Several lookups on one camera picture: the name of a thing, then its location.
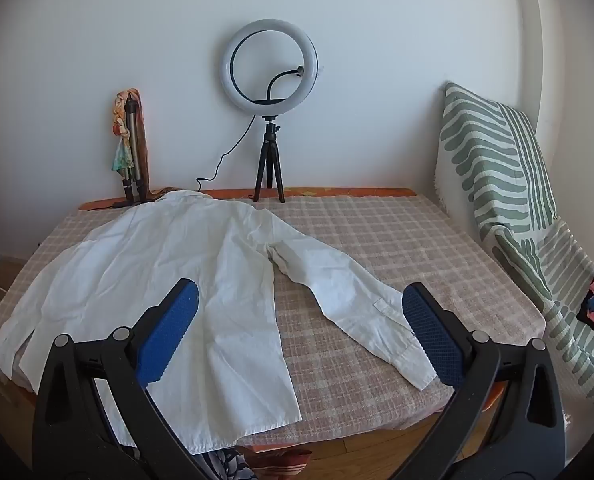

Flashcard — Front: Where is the white long-sleeved shirt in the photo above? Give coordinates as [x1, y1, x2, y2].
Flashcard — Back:
[0, 190, 445, 457]

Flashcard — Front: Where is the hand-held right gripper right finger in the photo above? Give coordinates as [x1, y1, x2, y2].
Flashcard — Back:
[401, 282, 568, 480]

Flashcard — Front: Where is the white ring light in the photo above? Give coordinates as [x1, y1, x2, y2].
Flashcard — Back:
[220, 19, 322, 120]

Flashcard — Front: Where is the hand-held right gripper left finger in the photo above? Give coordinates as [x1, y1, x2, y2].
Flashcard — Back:
[31, 278, 213, 480]

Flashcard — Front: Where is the brown cloth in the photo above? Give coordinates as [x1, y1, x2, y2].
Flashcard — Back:
[127, 89, 154, 197]

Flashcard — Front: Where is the folded grey tripod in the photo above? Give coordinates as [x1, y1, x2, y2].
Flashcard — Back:
[120, 99, 148, 207]

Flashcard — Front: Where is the colourful knotted scarf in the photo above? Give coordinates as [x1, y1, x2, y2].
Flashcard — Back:
[110, 89, 143, 176]

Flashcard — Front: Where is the black gooseneck phone holder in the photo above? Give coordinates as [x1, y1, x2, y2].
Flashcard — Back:
[266, 66, 305, 103]

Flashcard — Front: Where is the green patterned throw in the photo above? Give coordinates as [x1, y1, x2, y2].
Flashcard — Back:
[434, 81, 594, 408]

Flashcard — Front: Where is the black power cable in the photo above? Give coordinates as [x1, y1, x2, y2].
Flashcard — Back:
[195, 112, 258, 196]

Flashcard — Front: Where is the beige checked blanket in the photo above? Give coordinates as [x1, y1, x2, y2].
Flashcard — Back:
[0, 195, 548, 448]

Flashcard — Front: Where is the person's striped clothing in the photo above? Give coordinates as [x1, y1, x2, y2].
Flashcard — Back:
[197, 447, 259, 480]

